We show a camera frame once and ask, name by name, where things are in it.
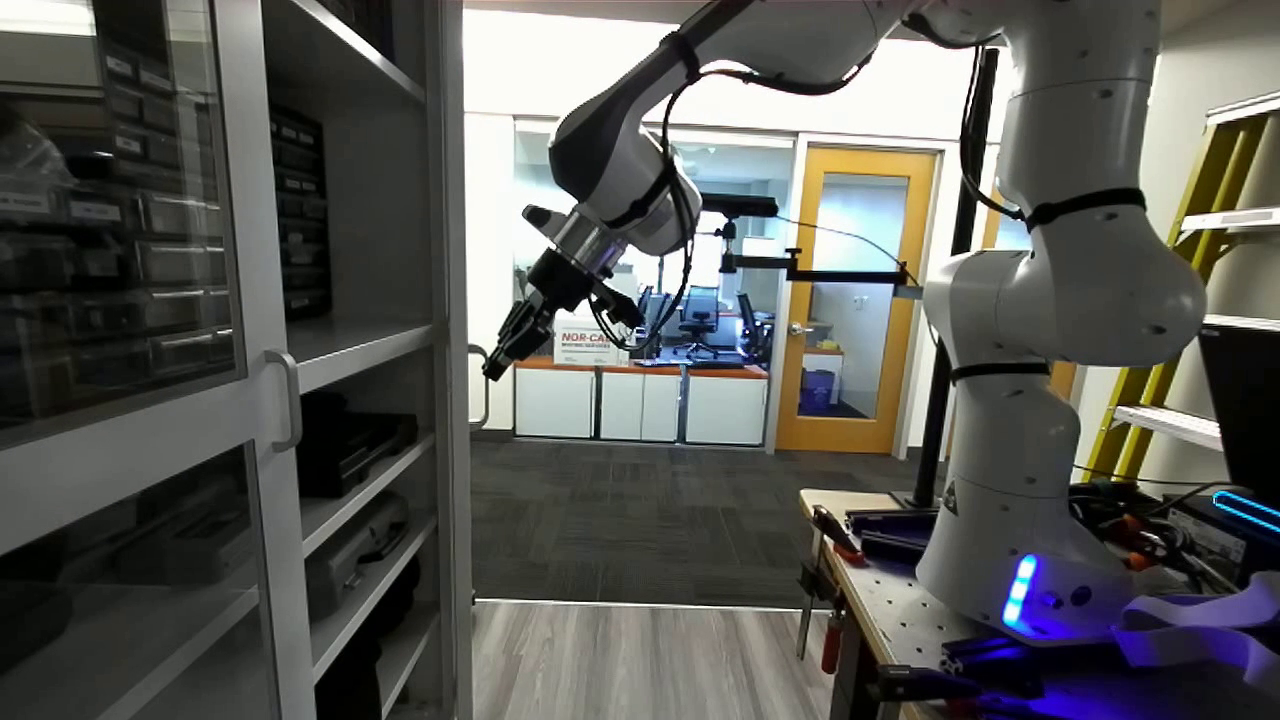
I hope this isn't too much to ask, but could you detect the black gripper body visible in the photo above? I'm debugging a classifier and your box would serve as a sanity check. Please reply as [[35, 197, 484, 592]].
[[520, 246, 607, 319]]

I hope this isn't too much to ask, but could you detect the white framed glass cabinet door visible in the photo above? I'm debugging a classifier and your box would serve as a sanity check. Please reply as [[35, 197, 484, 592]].
[[423, 0, 498, 720]]

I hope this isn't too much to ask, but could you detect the white low cabinet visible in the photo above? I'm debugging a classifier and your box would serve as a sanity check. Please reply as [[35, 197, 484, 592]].
[[596, 363, 689, 448], [512, 357, 605, 446], [679, 363, 776, 451]]

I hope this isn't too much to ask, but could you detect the white storage cabinet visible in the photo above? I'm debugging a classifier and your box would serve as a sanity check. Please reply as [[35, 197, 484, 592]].
[[0, 0, 446, 720]]

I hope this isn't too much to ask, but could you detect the closed glass cabinet door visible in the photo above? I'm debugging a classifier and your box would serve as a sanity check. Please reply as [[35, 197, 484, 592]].
[[0, 0, 319, 720]]

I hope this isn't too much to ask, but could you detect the yellow framed glass door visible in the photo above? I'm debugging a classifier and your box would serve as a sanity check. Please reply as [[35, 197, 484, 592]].
[[770, 144, 942, 459], [975, 197, 1040, 259]]

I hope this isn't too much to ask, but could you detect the white box red print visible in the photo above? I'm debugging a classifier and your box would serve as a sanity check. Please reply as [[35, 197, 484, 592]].
[[546, 305, 640, 374]]

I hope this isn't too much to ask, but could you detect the blue machine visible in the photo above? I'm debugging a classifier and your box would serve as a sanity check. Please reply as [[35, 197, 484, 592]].
[[630, 273, 776, 368]]

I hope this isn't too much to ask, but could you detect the black electronic device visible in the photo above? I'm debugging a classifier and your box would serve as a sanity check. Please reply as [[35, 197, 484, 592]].
[[295, 390, 423, 500]]

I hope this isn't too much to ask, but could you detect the grey electronic device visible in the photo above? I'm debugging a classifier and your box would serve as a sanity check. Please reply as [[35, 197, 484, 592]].
[[305, 488, 418, 623]]

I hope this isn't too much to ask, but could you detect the blue bin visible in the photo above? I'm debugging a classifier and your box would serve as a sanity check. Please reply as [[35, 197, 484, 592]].
[[796, 348, 848, 419]]

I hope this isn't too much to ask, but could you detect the black horizontal stand bar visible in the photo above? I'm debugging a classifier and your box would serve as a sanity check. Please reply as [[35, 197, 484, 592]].
[[716, 240, 926, 305]]

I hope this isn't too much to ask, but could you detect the black drawer organizer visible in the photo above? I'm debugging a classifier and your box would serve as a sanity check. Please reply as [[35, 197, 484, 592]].
[[0, 37, 245, 431]]

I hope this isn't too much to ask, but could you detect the black box on table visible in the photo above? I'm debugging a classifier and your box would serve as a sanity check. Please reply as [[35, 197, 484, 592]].
[[848, 506, 942, 563]]

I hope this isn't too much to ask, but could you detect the black vertical pole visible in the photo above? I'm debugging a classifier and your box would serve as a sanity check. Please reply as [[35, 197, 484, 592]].
[[906, 48, 1004, 517]]

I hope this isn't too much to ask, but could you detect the wooden perforated work table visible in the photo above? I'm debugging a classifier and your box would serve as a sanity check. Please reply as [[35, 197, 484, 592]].
[[796, 485, 1280, 720]]

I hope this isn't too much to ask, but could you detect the yellow ladder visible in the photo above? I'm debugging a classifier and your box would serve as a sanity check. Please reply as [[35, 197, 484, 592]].
[[1076, 123, 1262, 488]]

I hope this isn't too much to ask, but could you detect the white shelving unit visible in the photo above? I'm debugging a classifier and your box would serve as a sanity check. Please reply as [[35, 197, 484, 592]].
[[1109, 98, 1280, 459]]

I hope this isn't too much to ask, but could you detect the black monitor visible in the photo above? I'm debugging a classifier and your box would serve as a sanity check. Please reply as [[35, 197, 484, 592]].
[[1193, 319, 1280, 511]]

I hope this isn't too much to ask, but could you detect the blue lit black device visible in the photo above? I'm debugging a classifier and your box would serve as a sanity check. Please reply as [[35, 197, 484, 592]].
[[1200, 485, 1280, 550]]

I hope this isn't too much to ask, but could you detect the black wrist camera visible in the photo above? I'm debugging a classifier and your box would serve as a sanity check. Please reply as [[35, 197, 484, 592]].
[[520, 199, 570, 240]]

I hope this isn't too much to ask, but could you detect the black camera on stand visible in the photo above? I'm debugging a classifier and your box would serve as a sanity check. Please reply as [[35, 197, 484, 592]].
[[697, 188, 784, 228]]

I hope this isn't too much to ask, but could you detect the red handled tool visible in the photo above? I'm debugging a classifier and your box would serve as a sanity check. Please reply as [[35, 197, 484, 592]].
[[807, 506, 872, 571]]

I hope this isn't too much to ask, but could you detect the white strap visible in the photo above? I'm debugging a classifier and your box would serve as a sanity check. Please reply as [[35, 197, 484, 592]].
[[1109, 571, 1280, 673]]

